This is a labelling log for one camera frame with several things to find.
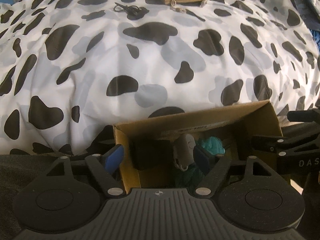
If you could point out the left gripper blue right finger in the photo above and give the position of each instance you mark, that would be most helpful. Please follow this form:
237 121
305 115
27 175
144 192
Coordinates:
202 159

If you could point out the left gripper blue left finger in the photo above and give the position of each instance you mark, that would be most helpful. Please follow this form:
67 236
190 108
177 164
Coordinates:
112 159

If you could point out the white earbud case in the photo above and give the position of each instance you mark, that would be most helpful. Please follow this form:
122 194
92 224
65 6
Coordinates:
183 151

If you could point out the teal yarn ball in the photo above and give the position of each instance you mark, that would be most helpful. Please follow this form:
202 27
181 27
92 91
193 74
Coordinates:
193 175

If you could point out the brown cardboard box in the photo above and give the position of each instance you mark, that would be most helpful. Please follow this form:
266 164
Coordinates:
228 123

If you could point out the cow print blanket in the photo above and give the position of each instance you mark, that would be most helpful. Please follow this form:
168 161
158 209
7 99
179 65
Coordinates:
70 69

